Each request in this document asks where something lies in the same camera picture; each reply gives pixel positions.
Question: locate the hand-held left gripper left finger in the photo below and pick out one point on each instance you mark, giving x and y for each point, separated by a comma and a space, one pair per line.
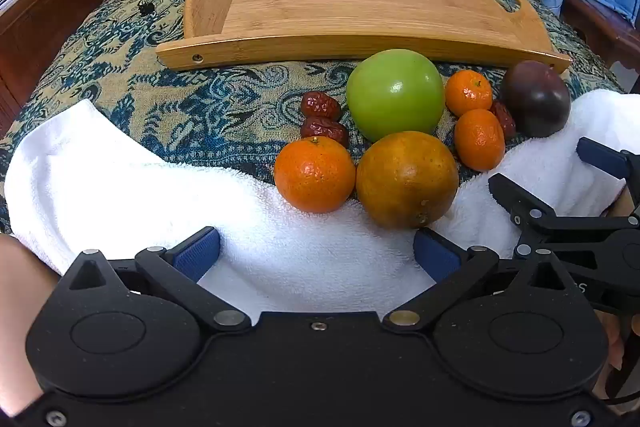
197, 253

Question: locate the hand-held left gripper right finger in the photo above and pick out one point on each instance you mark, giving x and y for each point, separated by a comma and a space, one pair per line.
434, 253

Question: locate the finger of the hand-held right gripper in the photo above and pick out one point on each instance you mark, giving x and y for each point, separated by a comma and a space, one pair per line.
522, 202
600, 156

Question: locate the small oval tangerine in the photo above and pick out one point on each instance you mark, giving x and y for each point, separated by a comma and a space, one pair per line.
479, 139

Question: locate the large dull orange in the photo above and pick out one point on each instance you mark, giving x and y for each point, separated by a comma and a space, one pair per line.
406, 179

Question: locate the dark purple passion fruit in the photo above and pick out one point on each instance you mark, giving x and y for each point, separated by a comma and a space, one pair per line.
537, 99

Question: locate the dried red date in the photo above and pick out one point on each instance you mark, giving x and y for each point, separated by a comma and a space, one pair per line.
505, 119
320, 105
324, 131

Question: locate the small round tangerine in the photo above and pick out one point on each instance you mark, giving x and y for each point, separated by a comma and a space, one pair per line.
468, 93

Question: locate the medium bright tangerine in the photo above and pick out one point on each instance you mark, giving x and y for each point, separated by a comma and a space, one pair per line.
315, 174

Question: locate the green apple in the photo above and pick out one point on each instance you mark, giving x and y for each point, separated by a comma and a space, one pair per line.
395, 94

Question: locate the person's right hand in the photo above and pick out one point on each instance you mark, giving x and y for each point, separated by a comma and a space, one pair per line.
614, 342

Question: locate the white towel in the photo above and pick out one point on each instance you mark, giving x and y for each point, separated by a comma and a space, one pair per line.
125, 187

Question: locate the dark wooden bench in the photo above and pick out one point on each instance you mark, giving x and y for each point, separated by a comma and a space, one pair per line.
600, 27

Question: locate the person's leg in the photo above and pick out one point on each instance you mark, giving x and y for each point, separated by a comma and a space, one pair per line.
20, 307

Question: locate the blue patterned blanket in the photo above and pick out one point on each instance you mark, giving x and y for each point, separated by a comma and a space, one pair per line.
125, 72

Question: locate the dark wooden cabinet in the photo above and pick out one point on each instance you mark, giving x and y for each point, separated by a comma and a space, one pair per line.
45, 22

